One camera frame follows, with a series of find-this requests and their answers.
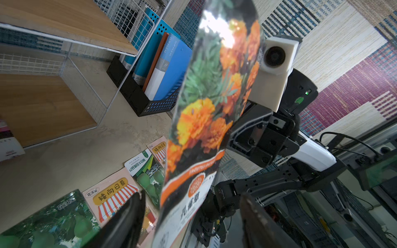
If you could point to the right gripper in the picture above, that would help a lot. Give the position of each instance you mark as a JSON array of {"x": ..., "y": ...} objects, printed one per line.
[{"x": 260, "y": 135}]

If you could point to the blue folder front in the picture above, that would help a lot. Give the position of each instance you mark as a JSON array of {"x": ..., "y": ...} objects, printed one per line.
[{"x": 170, "y": 69}]

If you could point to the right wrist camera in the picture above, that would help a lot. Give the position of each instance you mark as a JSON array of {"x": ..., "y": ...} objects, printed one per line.
[{"x": 276, "y": 57}]

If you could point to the purple flower seed packet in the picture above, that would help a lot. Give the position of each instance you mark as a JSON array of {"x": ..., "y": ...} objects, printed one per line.
[{"x": 10, "y": 147}]

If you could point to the white wire shelf rack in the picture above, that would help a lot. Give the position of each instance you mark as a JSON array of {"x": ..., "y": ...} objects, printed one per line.
[{"x": 44, "y": 94}]

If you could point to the black file holder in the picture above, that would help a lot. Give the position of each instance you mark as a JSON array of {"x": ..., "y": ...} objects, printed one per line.
[{"x": 134, "y": 94}]

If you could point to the teal folder middle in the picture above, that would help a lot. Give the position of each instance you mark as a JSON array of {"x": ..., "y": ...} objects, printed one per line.
[{"x": 145, "y": 61}]

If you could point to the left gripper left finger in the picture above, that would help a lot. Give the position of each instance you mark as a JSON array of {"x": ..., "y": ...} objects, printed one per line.
[{"x": 123, "y": 229}]

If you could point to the teal folder back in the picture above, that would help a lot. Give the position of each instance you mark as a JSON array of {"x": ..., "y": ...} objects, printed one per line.
[{"x": 146, "y": 24}]

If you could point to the teal folder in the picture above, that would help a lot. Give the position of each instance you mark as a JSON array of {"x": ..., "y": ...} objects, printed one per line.
[
  {"x": 146, "y": 24},
  {"x": 145, "y": 61}
]

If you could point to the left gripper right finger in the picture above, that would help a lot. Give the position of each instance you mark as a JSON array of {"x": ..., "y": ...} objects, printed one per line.
[{"x": 259, "y": 229}]

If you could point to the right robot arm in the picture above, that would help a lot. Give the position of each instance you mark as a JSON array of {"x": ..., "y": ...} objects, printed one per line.
[{"x": 307, "y": 169}]

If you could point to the orange flower seed packet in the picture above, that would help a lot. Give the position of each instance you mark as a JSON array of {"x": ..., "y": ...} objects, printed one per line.
[{"x": 215, "y": 90}]

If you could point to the green seed bag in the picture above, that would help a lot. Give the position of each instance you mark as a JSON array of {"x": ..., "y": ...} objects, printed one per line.
[
  {"x": 148, "y": 173},
  {"x": 65, "y": 223}
]

